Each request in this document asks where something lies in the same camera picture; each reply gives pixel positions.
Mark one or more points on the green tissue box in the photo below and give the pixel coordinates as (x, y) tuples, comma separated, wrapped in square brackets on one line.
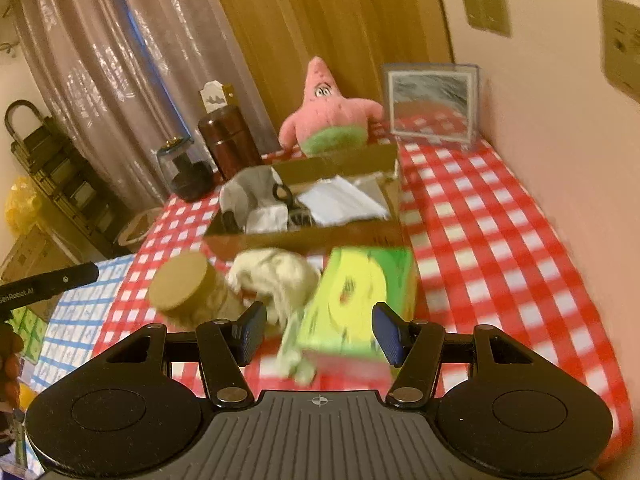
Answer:
[(350, 300)]

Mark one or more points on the woven basket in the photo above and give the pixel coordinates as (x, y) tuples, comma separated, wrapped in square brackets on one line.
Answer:
[(137, 230)]

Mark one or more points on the dark storage rack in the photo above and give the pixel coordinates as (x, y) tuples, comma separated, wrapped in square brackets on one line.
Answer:
[(60, 170)]

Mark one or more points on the clear picture frame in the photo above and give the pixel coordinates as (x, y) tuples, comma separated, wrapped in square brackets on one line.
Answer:
[(430, 100)]

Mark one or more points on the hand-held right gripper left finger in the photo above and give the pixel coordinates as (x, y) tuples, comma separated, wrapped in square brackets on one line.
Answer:
[(252, 332)]

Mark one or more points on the large white cloth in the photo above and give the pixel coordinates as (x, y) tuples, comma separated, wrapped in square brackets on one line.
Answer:
[(272, 272)]

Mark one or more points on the beige sheer curtain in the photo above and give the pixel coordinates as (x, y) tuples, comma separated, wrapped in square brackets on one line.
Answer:
[(100, 85)]

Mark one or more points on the small white cloth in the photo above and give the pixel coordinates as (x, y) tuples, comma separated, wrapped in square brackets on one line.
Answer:
[(267, 217)]

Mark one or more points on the yellow plastic bag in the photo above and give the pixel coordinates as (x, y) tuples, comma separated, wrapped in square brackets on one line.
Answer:
[(22, 205)]

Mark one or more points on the red white checkered tablecloth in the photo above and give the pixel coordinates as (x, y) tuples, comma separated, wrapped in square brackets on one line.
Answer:
[(500, 260)]

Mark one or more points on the dark grey cloth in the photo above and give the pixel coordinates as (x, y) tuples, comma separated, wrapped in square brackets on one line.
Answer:
[(295, 212)]

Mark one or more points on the stack of green packets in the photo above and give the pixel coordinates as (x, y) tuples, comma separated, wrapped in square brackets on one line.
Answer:
[(30, 332)]

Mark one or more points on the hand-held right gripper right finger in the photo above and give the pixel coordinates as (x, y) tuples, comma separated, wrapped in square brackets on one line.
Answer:
[(387, 335)]

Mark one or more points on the light grey cloth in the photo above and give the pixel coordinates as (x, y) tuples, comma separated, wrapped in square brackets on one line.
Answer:
[(245, 192)]

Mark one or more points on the nut jar with gold lid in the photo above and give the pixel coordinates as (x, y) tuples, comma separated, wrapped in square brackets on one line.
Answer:
[(180, 285)]

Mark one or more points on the brown cardboard box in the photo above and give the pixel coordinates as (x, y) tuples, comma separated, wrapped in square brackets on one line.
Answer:
[(310, 242)]

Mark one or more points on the large beige wall socket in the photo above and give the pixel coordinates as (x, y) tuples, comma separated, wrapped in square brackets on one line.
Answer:
[(622, 50)]

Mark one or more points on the dark glass jar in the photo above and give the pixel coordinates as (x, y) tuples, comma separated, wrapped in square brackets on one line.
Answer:
[(187, 180)]

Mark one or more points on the pink starfish plush toy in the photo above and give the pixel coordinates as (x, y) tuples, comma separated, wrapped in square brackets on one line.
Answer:
[(320, 115)]

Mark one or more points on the large cardboard carton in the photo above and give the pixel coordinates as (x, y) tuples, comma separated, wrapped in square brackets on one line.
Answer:
[(30, 255)]

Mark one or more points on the brown cylindrical canister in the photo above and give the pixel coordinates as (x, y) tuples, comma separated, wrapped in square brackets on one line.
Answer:
[(227, 145)]

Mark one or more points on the wooden door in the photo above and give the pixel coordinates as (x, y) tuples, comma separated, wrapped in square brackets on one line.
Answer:
[(325, 10)]

